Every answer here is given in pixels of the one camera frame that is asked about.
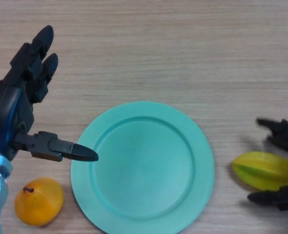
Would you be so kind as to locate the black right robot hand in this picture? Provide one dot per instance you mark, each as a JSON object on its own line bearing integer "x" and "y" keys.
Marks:
{"x": 284, "y": 136}

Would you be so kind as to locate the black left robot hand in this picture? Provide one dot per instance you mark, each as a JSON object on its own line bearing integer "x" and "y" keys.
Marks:
{"x": 7, "y": 104}

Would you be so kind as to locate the yellow starfruit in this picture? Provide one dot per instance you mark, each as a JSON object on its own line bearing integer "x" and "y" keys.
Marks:
{"x": 263, "y": 169}

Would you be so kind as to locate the green round plate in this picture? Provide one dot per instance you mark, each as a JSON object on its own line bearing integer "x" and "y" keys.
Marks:
{"x": 142, "y": 168}

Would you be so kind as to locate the orange pear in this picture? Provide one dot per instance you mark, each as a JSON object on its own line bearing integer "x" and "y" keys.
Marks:
{"x": 37, "y": 202}

